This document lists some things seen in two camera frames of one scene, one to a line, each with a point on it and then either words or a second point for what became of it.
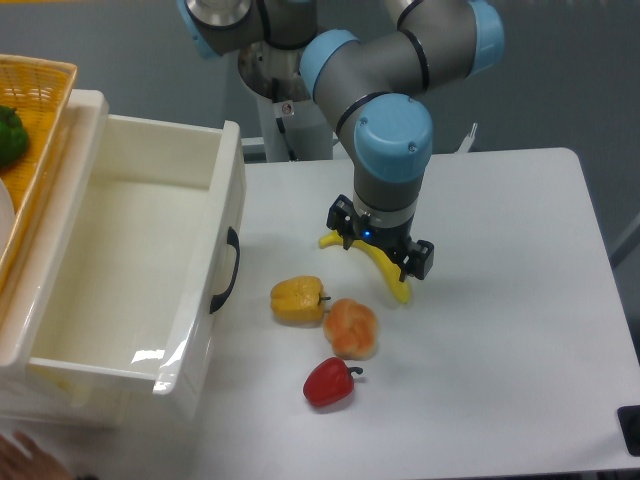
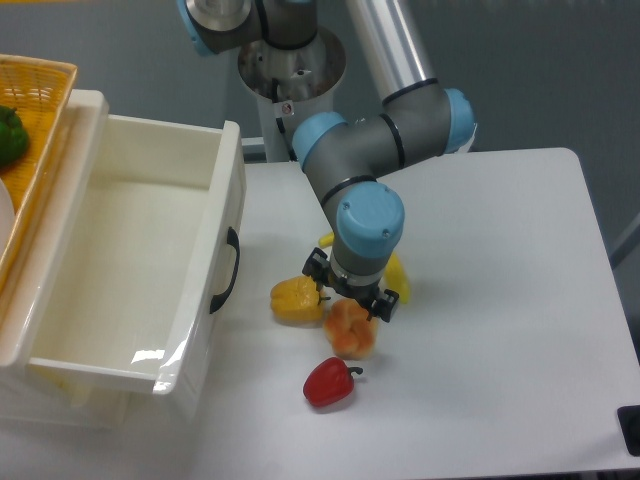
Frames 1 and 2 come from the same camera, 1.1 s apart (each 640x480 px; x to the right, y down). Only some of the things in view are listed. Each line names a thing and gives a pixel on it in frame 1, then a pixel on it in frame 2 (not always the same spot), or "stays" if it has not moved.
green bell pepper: (14, 139) stays
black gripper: (344, 218) → (366, 293)
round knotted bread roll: (352, 330) stays
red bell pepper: (329, 382) stays
